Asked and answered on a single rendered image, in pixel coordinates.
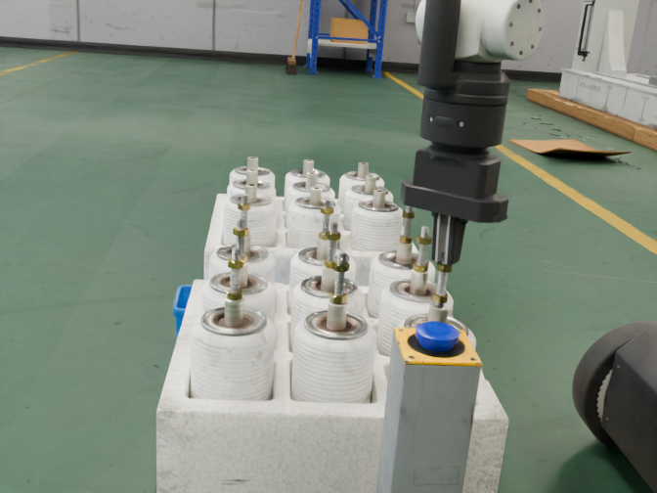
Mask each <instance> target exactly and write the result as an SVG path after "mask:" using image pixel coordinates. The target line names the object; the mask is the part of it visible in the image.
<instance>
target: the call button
mask: <svg viewBox="0 0 657 493"><path fill-rule="evenodd" d="M416 338H417V339H418V343H419V344H420V345H421V346H422V347H424V348H426V349H428V350H432V351H449V350H451V349H452V348H453V347H454V345H456V344H457V343H458V342H459V338H460V332H459V331H458V330H457V329H456V328H455V327H453V326H451V325H449V324H446V323H442V322H434V321H430V322H424V323H421V324H419V325H417V326H416Z"/></svg>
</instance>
